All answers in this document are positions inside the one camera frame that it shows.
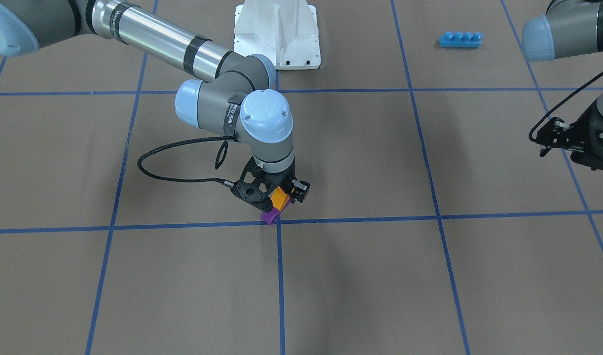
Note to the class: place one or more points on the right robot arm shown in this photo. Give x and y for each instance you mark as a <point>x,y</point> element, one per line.
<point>228,94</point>

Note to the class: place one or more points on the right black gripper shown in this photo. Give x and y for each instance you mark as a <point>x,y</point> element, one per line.
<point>300,191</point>

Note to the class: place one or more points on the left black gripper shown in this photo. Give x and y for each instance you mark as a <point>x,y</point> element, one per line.
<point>593,129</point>

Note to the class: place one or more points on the long blue brick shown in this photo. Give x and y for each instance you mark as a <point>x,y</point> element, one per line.
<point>461,40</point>

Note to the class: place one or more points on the orange trapezoid block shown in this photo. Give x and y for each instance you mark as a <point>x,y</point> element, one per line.
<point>280,199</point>

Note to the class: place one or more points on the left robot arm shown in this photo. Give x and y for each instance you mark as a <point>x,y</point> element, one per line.
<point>568,28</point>

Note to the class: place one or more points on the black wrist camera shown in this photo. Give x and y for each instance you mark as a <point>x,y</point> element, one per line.
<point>253,187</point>
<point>554,134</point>

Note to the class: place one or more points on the white pedestal column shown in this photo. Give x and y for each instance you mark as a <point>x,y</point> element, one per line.
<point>274,24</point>

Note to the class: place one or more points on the white pedestal base plate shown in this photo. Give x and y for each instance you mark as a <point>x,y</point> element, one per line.
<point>303,57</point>

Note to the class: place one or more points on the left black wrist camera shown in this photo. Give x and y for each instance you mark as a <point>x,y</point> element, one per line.
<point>554,134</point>

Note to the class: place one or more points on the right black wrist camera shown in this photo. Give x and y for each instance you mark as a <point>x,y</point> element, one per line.
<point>253,187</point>

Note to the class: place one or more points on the purple trapezoid block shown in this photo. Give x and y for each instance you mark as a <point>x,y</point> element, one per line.
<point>270,217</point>

